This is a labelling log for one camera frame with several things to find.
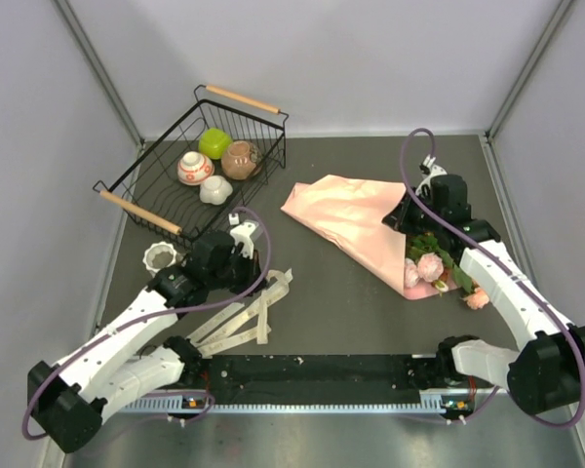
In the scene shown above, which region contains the right frame post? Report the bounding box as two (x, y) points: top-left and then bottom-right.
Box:
(485, 0), (576, 143)

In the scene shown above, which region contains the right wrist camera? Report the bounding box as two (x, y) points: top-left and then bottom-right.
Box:
(415, 154), (448, 198)

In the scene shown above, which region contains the white ribbed ceramic vase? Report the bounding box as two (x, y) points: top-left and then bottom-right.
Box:
(142, 242), (180, 277)

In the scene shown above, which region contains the white flower-shaped cup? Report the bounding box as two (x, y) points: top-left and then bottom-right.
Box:
(199, 175), (233, 206)

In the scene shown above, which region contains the pink flower bunch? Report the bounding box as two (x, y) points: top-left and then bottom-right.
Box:
(403, 233), (490, 310)

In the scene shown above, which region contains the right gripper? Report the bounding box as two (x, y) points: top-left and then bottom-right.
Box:
(381, 186), (444, 237)

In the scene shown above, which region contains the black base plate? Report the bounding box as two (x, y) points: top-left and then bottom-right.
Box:
(199, 354), (493, 406)

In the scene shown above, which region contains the white red-patterned bowl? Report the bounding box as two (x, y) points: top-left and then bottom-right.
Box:
(176, 151), (215, 186)

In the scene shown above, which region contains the left frame post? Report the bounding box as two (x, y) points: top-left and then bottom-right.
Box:
(51, 0), (143, 146)

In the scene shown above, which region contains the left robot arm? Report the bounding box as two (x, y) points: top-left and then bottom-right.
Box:
(23, 221), (266, 453)

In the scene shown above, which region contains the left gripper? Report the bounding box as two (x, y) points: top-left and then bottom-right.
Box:
(208, 246), (269, 297)

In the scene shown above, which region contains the brown ceramic cup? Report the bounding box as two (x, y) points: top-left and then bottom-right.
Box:
(220, 140), (262, 180)

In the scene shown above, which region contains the black wire basket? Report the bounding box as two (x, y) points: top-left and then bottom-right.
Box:
(93, 85), (289, 247)

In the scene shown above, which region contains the aluminium front rail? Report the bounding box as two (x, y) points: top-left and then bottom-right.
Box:
(194, 353), (518, 396)

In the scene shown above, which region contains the frame post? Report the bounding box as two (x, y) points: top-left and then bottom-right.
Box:
(51, 0), (143, 146)
(485, 0), (576, 143)

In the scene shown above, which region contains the green plastic cup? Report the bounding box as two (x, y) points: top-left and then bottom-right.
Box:
(198, 128), (233, 160)

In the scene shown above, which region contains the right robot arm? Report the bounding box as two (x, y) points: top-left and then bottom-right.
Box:
(383, 175), (585, 429)

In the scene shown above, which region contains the beige ribbon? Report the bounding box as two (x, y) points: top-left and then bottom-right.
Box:
(188, 269), (293, 358)

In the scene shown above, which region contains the slotted cable duct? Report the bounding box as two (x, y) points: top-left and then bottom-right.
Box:
(120, 391), (474, 417)

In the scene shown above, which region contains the pink wrapping paper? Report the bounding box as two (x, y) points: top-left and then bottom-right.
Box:
(281, 175), (439, 300)

